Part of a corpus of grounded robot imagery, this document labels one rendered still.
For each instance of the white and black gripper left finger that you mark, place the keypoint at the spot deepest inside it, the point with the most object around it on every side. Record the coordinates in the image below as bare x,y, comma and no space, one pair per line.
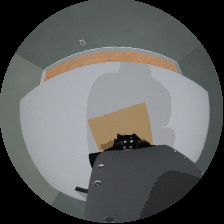
117,145

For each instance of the black die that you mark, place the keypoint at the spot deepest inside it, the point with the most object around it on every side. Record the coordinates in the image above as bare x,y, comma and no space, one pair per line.
128,141

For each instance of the tan square mat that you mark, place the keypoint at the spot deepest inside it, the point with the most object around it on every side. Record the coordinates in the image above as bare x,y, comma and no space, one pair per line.
128,121

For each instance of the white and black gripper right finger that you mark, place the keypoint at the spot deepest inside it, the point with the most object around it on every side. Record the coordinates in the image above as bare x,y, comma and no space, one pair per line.
140,144

